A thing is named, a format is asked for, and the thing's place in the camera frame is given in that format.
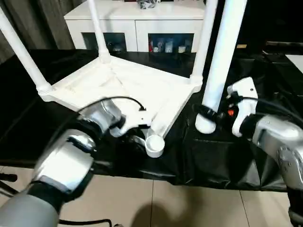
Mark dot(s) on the small white jar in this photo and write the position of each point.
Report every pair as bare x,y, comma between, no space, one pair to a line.
182,49
156,49
169,47

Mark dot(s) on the black stand leg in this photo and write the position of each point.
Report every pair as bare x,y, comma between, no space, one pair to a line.
8,179

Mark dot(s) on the black mat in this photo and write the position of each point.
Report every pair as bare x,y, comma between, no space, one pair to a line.
213,153

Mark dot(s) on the small yellow object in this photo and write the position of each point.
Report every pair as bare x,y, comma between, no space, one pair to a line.
241,46

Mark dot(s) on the white cabinet with glass doors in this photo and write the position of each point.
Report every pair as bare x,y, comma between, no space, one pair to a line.
132,19

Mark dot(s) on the grey curtain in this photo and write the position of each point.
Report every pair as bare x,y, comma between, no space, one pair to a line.
35,23

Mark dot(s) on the white plastic table top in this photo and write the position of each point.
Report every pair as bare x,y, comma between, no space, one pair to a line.
118,82

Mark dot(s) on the white flat board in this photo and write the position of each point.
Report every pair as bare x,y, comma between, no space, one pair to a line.
294,61

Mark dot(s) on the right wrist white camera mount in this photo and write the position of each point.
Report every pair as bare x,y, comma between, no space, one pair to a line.
246,94

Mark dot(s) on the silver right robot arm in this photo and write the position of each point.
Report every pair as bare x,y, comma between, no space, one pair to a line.
277,139

